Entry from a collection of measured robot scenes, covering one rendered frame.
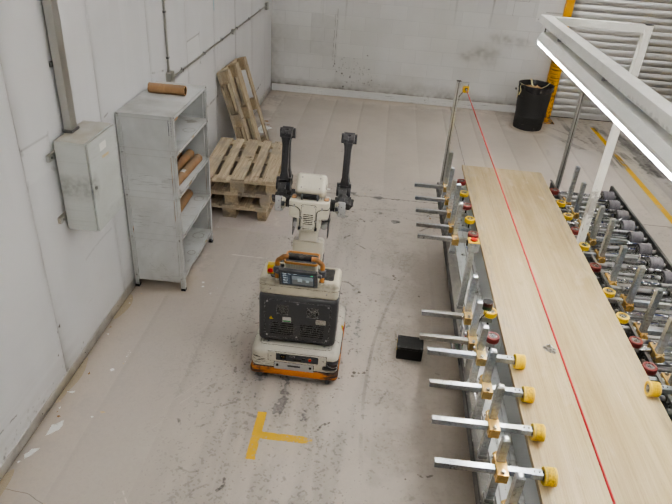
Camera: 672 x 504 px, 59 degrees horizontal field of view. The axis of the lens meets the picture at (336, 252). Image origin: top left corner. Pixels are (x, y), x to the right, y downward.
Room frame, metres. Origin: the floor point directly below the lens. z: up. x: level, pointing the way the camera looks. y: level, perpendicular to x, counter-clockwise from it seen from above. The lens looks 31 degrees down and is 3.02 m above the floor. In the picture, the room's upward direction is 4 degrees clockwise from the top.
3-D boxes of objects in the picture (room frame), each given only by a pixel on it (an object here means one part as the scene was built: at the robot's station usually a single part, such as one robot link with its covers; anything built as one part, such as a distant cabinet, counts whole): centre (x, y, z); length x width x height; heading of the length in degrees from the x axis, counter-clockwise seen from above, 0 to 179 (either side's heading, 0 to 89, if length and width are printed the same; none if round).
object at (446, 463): (1.77, -0.75, 0.95); 0.50 x 0.04 x 0.04; 87
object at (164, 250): (4.69, 1.47, 0.78); 0.90 x 0.45 x 1.55; 177
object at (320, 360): (3.21, 0.21, 0.23); 0.41 x 0.02 x 0.08; 86
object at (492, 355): (2.31, -0.81, 0.93); 0.04 x 0.04 x 0.48; 87
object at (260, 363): (3.54, 0.22, 0.16); 0.67 x 0.64 x 0.25; 176
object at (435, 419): (2.02, -0.76, 0.95); 0.50 x 0.04 x 0.04; 87
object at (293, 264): (3.43, 0.22, 0.87); 0.23 x 0.15 x 0.11; 86
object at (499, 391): (2.06, -0.80, 0.93); 0.04 x 0.04 x 0.48; 87
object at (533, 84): (9.63, -2.96, 0.36); 0.59 x 0.58 x 0.73; 177
